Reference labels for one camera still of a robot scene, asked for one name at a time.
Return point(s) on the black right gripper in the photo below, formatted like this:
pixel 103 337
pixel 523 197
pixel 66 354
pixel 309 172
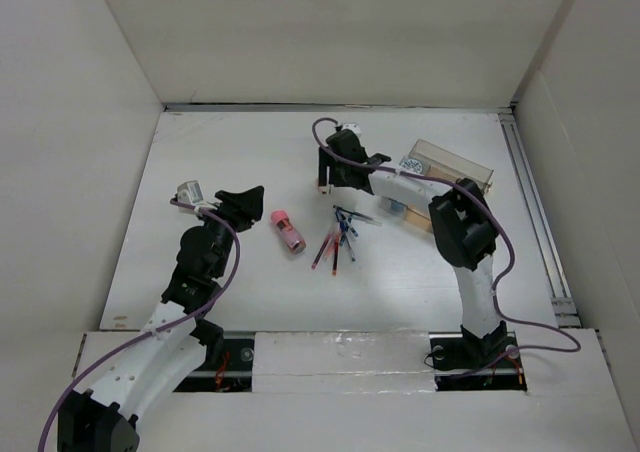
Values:
pixel 325 161

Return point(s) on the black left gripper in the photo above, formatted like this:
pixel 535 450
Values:
pixel 242 209

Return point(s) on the blue white round tub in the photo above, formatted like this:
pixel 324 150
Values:
pixel 396 208
pixel 415 165

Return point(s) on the dark blue gel pen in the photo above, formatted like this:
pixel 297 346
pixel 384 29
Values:
pixel 357 216

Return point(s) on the black gel pen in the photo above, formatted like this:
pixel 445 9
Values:
pixel 342 219

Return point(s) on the pink red gel pen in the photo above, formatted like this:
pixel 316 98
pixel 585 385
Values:
pixel 322 247

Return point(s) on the teal gel pen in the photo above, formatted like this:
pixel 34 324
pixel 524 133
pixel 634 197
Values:
pixel 353 230

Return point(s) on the blue ballpoint pen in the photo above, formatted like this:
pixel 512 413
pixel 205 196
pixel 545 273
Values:
pixel 346 242

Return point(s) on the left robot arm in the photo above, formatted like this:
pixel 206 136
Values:
pixel 177 338

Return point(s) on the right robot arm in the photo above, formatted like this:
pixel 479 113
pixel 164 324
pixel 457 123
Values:
pixel 464 231

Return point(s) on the clear desk organizer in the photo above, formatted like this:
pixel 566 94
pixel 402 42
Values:
pixel 444 165

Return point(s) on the orange red pen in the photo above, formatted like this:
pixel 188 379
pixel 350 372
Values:
pixel 335 252

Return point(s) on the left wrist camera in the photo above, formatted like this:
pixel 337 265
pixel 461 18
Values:
pixel 189 193

